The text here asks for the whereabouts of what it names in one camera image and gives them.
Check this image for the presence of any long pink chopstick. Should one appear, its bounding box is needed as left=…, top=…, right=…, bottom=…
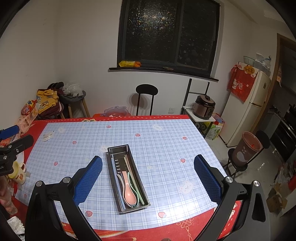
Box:
left=125, top=155, right=132, bottom=173

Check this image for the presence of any cartoon mug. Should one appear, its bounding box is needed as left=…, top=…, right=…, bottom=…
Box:
left=8, top=161, right=26, bottom=185

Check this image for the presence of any stainless steel utensil tray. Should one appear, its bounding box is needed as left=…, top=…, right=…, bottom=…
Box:
left=107, top=145, right=151, bottom=214

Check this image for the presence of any blue chopstick in tray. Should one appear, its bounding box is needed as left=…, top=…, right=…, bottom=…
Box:
left=111, top=156, right=125, bottom=210

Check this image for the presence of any beige grey spoon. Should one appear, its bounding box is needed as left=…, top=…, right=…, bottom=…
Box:
left=116, top=173, right=130, bottom=207

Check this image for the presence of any pink spoon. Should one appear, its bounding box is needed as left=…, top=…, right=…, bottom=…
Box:
left=122, top=171, right=136, bottom=206

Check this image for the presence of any teal green spoon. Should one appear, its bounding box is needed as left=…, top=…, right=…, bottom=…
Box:
left=127, top=172, right=139, bottom=207

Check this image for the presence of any yellow snack bags pile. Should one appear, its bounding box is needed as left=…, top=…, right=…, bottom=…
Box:
left=21, top=89, right=60, bottom=115

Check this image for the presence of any brown trash bin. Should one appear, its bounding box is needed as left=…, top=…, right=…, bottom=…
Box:
left=232, top=132, right=262, bottom=166

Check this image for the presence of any blue plaid table mat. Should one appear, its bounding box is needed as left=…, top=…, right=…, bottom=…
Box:
left=16, top=119, right=222, bottom=230

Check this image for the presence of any black metal shelf rack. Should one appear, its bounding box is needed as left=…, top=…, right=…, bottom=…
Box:
left=181, top=78, right=212, bottom=123

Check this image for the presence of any grey wooden stool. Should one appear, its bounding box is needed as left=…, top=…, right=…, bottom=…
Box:
left=59, top=90, right=90, bottom=118

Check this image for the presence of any white refrigerator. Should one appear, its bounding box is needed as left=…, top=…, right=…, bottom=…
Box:
left=220, top=70, right=271, bottom=147

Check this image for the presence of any brown rice cooker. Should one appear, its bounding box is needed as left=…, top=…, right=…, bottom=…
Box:
left=193, top=94, right=216, bottom=120

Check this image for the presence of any black round stool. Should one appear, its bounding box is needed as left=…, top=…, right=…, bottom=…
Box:
left=135, top=83, right=159, bottom=117

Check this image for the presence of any yellow snack bag on sill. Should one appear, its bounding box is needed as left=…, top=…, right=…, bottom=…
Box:
left=119, top=60, right=142, bottom=68

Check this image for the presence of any dark window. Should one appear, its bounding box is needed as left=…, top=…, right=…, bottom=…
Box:
left=117, top=1, right=221, bottom=81

